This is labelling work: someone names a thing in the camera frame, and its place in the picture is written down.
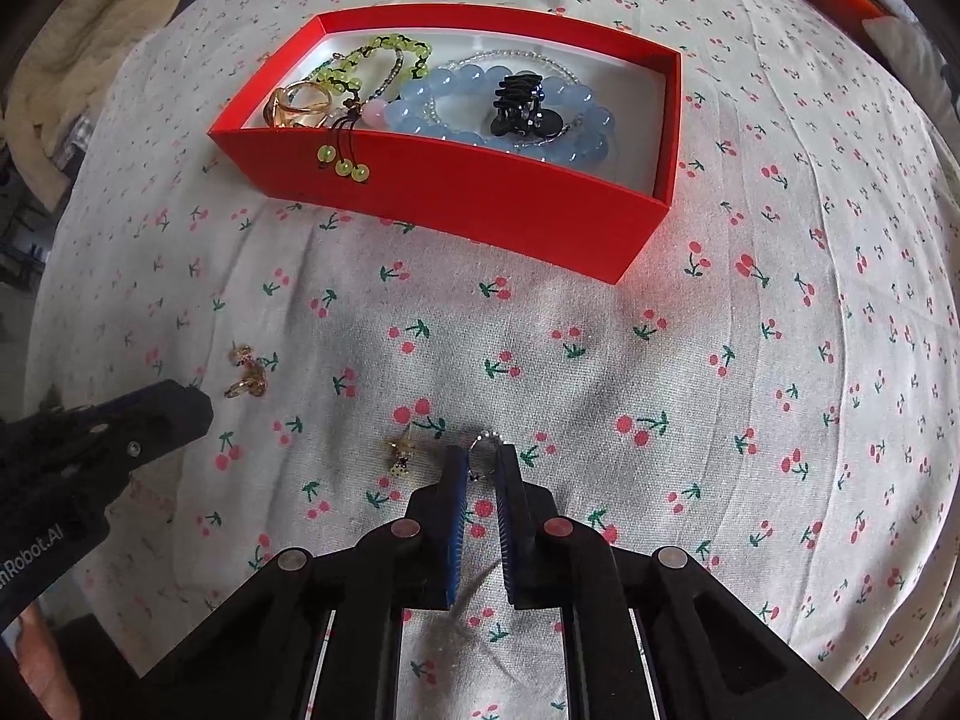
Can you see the small gold star earring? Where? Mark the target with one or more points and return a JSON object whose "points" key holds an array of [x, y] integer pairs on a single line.
{"points": [[401, 453]]}

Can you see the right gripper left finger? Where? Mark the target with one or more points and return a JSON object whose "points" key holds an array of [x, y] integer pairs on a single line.
{"points": [[320, 636]]}

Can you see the red open jewelry box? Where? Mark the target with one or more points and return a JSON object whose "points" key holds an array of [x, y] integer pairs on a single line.
{"points": [[386, 110]]}

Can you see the black hair claw clip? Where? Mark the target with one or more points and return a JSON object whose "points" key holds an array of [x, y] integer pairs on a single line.
{"points": [[519, 111]]}

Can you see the person's left hand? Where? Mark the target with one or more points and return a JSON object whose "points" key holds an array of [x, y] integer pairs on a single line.
{"points": [[43, 669]]}

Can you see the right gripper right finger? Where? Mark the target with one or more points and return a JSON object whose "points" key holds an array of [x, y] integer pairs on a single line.
{"points": [[646, 635]]}

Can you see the beige quilted blanket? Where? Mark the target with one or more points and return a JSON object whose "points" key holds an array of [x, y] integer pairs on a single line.
{"points": [[65, 74]]}

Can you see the white deer print pillow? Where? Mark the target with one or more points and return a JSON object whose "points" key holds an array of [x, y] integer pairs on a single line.
{"points": [[913, 59]]}

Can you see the cherry print bed sheet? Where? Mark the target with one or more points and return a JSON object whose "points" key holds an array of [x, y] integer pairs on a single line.
{"points": [[773, 386]]}

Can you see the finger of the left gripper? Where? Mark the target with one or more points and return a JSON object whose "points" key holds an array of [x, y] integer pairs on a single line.
{"points": [[151, 422]]}

